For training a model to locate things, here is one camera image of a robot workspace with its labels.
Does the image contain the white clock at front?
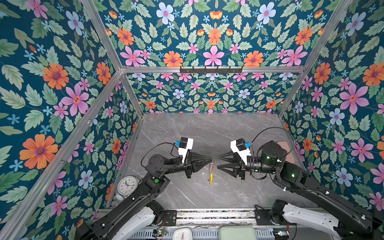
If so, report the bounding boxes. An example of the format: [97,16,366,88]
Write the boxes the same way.
[172,228,193,240]

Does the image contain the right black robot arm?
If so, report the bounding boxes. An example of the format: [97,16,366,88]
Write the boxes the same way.
[217,139,384,240]

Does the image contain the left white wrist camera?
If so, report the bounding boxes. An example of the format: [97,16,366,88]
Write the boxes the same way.
[175,137,194,164]

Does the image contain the pale green box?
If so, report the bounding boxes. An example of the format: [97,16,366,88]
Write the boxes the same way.
[219,226,257,240]

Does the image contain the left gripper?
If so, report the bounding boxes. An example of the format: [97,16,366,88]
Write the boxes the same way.
[161,149,213,181]

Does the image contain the aluminium front rail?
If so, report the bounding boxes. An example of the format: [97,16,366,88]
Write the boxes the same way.
[92,207,340,229]

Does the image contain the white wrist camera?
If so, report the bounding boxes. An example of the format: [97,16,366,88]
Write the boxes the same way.
[175,137,194,164]
[230,139,252,165]

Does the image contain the pink eraser case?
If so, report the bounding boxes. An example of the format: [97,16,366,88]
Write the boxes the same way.
[277,141,296,164]

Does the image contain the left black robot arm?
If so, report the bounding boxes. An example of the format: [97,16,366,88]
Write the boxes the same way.
[74,151,213,240]

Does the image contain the black hook rail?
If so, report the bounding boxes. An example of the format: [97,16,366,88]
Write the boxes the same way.
[179,66,243,75]

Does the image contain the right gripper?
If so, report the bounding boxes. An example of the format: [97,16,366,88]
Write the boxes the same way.
[217,149,278,181]

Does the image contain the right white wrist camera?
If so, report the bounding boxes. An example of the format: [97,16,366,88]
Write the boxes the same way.
[230,139,252,165]

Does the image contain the white round alarm clock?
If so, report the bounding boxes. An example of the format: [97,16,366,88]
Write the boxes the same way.
[117,176,139,197]

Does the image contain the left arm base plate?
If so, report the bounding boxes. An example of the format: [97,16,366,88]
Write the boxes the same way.
[154,210,178,227]

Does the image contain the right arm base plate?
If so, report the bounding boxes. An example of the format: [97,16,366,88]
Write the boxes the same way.
[254,208,296,226]

